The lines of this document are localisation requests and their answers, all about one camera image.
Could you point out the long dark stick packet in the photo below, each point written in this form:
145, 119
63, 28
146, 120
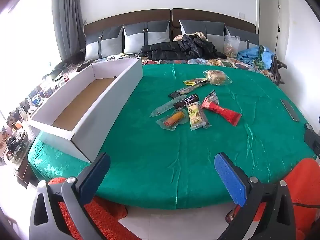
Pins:
183, 90

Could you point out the yellow label snack packet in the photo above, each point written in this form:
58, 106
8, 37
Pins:
192, 81

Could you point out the black puffer jacket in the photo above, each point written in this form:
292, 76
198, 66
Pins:
175, 48

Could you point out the yellow green cake packet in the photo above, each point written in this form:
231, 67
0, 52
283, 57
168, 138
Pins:
196, 116

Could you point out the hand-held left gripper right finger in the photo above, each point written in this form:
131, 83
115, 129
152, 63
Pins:
231, 180

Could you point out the clear long sausage packet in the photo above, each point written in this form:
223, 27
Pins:
165, 108

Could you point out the grey curtain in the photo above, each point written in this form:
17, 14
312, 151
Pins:
70, 17

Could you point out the grey white pillow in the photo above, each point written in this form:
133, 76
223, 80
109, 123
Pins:
212, 30
147, 35
246, 36
105, 45

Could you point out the grey smartphone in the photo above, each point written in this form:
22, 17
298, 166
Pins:
289, 110

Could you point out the green yellow patterned cloth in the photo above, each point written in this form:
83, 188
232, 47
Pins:
261, 57

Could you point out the bread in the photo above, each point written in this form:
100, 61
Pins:
216, 77

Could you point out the black chocolate bar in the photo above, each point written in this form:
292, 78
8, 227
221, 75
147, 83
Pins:
187, 101

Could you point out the clear plastic bag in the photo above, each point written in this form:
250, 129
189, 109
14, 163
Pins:
231, 46

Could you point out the white door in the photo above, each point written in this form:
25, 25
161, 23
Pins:
270, 17

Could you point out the blue cloth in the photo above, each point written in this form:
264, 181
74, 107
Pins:
250, 53

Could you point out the dark brown bag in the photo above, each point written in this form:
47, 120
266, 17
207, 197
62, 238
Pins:
277, 72

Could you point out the person's orange fleece trousers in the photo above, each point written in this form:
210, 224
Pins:
305, 185

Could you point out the beige cloth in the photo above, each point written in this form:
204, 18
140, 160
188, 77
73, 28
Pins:
200, 34

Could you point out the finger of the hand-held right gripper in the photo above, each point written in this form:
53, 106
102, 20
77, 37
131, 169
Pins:
312, 140

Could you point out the orange sausage packet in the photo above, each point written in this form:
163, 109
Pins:
173, 119

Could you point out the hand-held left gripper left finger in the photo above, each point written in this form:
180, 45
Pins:
96, 177

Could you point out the cluttered shelf of small items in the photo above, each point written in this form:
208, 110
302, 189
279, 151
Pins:
37, 97

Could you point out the red snack packet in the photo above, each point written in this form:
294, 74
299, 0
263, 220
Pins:
222, 110

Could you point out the white cardboard box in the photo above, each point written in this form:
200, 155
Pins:
112, 110

